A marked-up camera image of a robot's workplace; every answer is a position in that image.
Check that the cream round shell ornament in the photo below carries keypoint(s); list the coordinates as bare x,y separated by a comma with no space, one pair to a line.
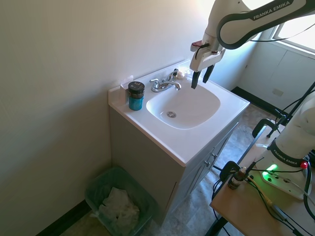
181,74

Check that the round metal cabinet knob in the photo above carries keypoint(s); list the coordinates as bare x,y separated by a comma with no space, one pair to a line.
213,155
207,163

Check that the blue jar with black lid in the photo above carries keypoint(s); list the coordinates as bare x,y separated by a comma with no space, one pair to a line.
135,98

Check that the black camera stand pole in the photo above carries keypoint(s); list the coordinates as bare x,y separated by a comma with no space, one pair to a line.
292,110

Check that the black table clamp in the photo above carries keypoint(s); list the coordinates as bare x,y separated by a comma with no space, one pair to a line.
261,126
229,169

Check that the crumpled white paper waste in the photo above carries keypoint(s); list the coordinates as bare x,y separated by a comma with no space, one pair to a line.
118,206

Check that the chrome sink drain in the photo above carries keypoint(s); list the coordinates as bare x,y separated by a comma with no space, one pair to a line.
171,114

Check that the brown dropper bottle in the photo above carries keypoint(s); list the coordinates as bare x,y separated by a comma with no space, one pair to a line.
236,179

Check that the bright window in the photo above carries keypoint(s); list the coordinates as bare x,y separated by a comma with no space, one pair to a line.
300,32

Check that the red emergency button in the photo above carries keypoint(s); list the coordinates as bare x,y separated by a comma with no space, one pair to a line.
304,165

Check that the white vanity sink top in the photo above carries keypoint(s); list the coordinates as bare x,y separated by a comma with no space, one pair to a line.
137,115

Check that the green trash bin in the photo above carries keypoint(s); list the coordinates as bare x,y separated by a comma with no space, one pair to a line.
145,196

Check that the light wooden table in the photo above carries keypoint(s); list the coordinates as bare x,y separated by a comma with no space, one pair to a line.
246,206

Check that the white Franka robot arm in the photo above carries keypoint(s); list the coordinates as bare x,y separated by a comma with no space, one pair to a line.
246,24

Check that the grey vanity cabinet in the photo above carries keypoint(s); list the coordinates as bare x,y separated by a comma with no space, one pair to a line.
147,157

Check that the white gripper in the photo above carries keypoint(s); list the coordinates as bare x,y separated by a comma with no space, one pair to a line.
205,57

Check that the white wall outlet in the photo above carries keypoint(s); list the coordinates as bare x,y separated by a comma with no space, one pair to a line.
277,92

